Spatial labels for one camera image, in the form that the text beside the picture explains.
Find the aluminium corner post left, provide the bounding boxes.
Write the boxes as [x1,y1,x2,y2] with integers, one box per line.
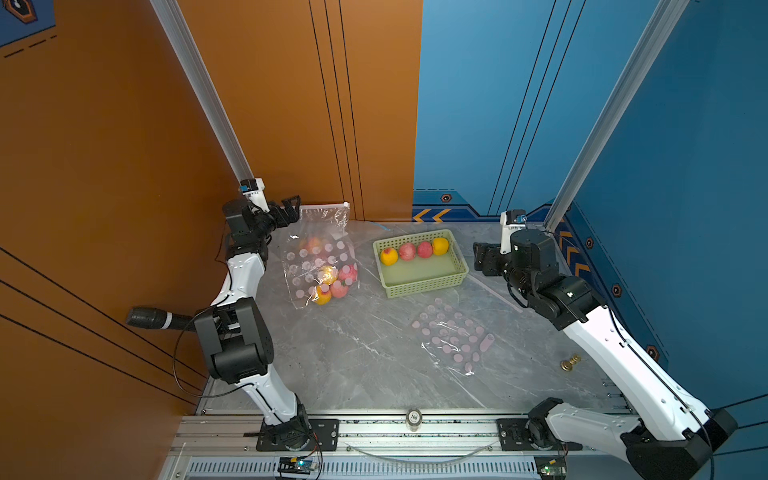
[149,0,254,190]

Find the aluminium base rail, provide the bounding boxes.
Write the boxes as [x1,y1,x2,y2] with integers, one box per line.
[167,409,685,480]

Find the aluminium corner post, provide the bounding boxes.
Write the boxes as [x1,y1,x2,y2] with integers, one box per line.
[149,0,254,190]
[542,0,689,233]

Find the round silver knob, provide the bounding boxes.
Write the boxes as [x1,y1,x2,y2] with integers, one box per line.
[406,409,423,431]

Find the yellow basket peach right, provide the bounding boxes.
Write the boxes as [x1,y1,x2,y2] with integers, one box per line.
[432,237,451,256]

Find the aluminium corner post right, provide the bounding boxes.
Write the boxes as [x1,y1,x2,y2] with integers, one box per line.
[542,0,689,233]

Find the pink-trimmed bag of bags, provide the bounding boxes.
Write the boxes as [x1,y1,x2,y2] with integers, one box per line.
[406,295,501,385]

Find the black microphone on stand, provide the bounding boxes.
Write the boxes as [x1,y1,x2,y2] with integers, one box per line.
[126,307,194,331]

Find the pink basket peach right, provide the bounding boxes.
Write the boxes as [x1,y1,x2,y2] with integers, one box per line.
[417,241,434,259]

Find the pink basket peach left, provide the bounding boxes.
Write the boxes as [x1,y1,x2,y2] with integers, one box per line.
[398,242,417,261]

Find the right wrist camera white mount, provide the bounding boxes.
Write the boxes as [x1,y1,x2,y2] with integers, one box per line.
[500,209,527,255]

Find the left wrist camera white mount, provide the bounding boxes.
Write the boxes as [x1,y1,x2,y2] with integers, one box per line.
[240,178,270,213]

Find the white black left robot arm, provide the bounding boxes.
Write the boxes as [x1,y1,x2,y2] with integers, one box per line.
[153,196,318,451]

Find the large pink peach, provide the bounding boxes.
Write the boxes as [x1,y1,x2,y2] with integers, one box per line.
[338,264,358,285]

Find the green circuit board right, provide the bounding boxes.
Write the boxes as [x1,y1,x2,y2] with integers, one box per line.
[534,457,567,480]

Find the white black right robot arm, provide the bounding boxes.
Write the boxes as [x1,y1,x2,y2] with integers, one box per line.
[473,225,738,479]

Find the plain yellow peach with leaf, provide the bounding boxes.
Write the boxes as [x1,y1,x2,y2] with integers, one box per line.
[317,265,338,285]

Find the pink basket peach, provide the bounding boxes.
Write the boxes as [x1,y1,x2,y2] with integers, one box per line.
[398,242,417,261]
[417,241,434,259]

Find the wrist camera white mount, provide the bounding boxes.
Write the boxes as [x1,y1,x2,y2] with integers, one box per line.
[240,178,270,213]
[500,209,527,255]

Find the small brass weight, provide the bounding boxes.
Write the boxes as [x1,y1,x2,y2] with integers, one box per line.
[560,354,581,372]

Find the green perforated plastic basket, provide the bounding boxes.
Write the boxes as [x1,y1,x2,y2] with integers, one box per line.
[372,229,469,299]

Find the clear zip-top bag pink zipper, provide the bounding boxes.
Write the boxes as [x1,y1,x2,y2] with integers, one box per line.
[281,202,359,309]

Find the clear zip-top bag blue zipper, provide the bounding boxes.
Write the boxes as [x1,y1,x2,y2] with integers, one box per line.
[347,220,393,236]

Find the green circuit board left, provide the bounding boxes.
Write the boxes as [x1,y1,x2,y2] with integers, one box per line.
[276,457,320,479]

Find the green circuit board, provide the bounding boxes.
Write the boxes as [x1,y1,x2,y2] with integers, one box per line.
[534,457,567,480]
[276,457,320,479]

